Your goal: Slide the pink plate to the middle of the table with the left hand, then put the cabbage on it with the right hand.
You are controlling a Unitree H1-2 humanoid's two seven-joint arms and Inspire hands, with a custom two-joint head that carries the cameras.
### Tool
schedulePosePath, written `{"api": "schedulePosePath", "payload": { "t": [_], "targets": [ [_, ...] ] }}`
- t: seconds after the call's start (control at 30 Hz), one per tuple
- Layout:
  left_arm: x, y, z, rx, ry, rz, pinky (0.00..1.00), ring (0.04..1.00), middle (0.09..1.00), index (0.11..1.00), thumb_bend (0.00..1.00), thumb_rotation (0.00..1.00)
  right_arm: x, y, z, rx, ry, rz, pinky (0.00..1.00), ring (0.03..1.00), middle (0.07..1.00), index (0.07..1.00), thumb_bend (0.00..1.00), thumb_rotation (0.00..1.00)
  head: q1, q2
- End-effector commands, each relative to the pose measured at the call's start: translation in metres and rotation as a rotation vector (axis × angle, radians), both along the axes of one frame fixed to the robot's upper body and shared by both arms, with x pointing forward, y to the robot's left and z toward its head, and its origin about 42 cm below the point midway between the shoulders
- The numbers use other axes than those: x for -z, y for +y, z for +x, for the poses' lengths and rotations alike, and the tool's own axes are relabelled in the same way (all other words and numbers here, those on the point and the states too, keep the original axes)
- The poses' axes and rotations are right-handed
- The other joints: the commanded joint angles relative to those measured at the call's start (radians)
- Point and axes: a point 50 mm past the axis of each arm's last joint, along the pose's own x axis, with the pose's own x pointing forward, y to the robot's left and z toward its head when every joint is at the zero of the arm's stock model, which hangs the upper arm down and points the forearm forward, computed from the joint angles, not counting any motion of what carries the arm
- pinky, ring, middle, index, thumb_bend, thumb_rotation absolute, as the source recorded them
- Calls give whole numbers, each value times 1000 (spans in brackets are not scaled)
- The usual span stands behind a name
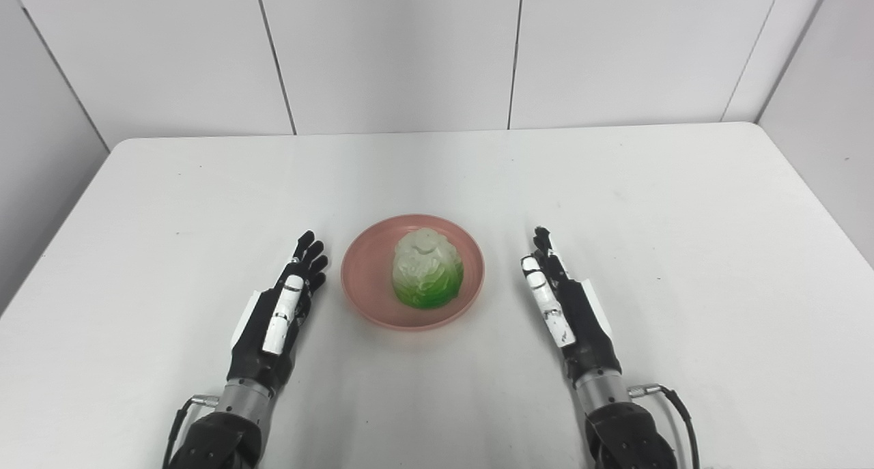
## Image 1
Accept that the pink round plate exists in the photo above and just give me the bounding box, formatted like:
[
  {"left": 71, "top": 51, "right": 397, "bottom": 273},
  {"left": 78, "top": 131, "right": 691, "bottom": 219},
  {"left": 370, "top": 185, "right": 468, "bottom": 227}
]
[{"left": 341, "top": 214, "right": 486, "bottom": 332}]

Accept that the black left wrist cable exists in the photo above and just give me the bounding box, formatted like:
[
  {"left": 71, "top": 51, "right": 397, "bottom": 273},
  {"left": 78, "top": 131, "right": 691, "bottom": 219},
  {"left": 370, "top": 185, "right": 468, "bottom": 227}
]
[{"left": 162, "top": 395, "right": 219, "bottom": 469}]

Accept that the green white toy cabbage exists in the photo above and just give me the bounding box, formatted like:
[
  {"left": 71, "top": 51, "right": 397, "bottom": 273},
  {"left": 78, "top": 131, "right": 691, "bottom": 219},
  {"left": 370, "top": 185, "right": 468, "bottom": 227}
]
[{"left": 391, "top": 228, "right": 465, "bottom": 311}]

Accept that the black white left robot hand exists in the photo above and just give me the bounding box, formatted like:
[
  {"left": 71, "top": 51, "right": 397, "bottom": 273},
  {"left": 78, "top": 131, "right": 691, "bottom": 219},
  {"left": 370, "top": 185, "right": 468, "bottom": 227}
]
[{"left": 227, "top": 230, "right": 329, "bottom": 393}]

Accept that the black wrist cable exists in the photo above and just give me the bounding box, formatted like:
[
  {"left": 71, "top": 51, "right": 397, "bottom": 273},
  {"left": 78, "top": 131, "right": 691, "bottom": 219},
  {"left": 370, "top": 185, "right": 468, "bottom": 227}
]
[
  {"left": 628, "top": 384, "right": 701, "bottom": 469},
  {"left": 162, "top": 395, "right": 219, "bottom": 469}
]

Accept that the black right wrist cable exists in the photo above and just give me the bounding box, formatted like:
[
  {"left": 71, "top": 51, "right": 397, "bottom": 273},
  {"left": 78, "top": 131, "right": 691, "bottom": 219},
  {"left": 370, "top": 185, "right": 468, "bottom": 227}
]
[{"left": 628, "top": 384, "right": 701, "bottom": 469}]

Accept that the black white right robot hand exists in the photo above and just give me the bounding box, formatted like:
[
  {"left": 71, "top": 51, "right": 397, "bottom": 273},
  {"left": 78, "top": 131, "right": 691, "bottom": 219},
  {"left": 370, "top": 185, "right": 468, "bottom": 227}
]
[{"left": 521, "top": 226, "right": 623, "bottom": 388}]

